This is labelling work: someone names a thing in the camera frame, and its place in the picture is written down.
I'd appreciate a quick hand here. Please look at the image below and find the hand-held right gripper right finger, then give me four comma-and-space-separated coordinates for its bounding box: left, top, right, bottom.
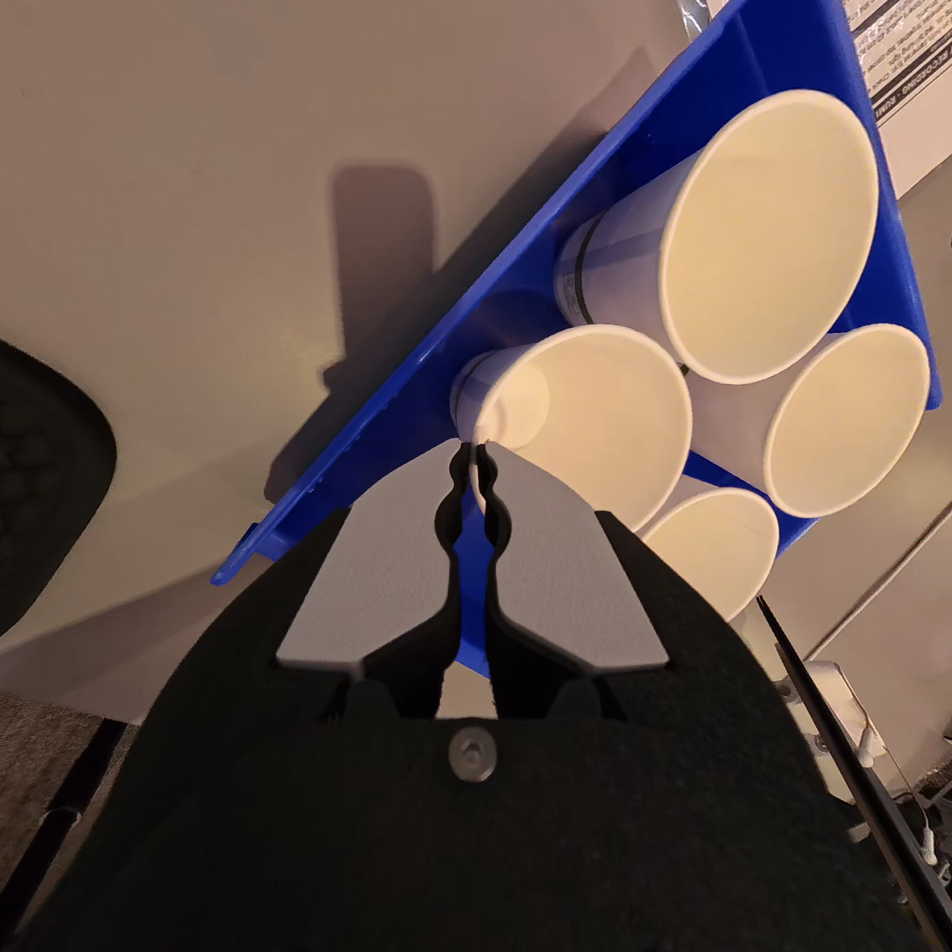
475, 441, 672, 673

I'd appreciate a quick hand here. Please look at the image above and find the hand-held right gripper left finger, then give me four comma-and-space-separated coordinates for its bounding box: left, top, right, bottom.
275, 439, 471, 675

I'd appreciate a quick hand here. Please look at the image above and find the blue plastic bin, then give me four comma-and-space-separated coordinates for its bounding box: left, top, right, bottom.
210, 0, 934, 679

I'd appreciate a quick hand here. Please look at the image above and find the black quilted mouse pad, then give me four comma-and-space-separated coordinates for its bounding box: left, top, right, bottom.
0, 338, 119, 641

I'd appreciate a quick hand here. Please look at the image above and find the laminated instruction sheet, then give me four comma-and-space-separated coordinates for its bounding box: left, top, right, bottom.
844, 0, 952, 200

